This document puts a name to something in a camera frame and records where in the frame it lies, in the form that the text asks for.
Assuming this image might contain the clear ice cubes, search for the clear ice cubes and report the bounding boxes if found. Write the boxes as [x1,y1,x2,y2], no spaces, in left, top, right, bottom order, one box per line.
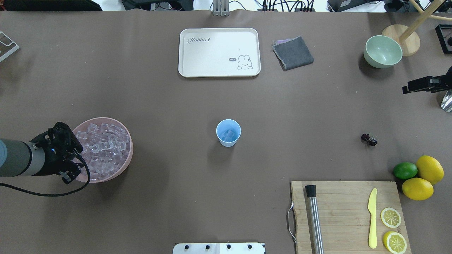
[75,122,130,180]

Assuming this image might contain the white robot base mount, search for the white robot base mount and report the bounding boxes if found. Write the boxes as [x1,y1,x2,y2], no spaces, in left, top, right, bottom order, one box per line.
[172,242,266,254]

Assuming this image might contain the yellow lemon left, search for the yellow lemon left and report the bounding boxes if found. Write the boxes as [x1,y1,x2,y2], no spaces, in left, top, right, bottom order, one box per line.
[402,177,434,201]

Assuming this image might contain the pink bowl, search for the pink bowl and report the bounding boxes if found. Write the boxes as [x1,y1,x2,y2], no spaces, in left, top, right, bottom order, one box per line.
[69,117,134,183]

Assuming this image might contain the grey folded cloth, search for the grey folded cloth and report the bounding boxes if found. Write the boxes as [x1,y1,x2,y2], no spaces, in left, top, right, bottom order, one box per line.
[272,36,314,71]

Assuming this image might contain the lemon half lower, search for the lemon half lower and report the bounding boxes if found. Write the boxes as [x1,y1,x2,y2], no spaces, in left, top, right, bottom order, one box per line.
[380,207,402,228]

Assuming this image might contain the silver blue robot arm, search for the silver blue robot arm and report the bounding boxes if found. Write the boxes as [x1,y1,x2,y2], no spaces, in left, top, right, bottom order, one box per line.
[0,122,84,184]

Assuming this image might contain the yellow lemon upper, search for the yellow lemon upper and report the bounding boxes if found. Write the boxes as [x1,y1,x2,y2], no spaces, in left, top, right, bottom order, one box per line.
[415,155,444,185]

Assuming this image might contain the cream rabbit tray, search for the cream rabbit tray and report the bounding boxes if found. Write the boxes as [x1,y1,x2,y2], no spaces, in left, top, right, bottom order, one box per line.
[178,28,261,78]

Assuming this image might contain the light blue cup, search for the light blue cup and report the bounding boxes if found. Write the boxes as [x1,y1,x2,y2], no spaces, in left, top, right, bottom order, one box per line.
[216,119,242,147]

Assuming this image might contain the yellow plastic knife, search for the yellow plastic knife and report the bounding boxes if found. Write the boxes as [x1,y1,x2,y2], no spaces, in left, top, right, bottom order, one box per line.
[367,188,377,249]

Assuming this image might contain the lemon half upper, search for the lemon half upper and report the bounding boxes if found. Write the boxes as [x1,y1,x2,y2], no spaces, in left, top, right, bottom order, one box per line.
[382,231,408,254]

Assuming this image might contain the dark red cherries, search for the dark red cherries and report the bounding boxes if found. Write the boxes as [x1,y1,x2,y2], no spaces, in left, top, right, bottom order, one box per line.
[360,132,378,146]

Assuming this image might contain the lemon half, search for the lemon half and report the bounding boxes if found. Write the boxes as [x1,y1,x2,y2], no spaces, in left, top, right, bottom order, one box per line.
[380,207,402,228]
[382,231,408,254]

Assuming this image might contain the yellow lemon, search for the yellow lemon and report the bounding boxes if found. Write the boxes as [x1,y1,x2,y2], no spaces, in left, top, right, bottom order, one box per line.
[415,155,444,185]
[402,177,434,201]

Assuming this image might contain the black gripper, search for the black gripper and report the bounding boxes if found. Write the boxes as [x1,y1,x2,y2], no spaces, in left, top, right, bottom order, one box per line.
[30,122,83,185]

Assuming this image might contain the steel ice scoop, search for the steel ice scoop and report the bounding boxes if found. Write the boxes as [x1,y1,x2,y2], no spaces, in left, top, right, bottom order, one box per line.
[440,89,452,113]

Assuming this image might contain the mint green bowl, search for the mint green bowl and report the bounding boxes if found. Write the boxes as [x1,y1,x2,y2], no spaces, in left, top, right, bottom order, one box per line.
[363,35,403,69]

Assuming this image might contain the steel muddler black tip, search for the steel muddler black tip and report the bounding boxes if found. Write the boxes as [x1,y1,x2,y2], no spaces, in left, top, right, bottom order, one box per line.
[305,185,325,254]

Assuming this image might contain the wooden cup tree stand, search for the wooden cup tree stand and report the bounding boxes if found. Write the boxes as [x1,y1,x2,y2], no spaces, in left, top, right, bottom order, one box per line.
[381,0,451,57]

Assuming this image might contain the aluminium frame post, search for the aluminium frame post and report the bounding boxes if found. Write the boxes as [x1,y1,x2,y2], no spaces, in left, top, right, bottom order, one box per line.
[212,0,230,17]

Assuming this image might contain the green lime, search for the green lime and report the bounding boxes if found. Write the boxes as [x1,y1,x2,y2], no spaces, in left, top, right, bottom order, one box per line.
[393,162,418,180]

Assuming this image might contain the wooden cutting board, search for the wooden cutting board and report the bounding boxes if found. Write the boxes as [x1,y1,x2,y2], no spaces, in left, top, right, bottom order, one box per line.
[291,181,409,254]

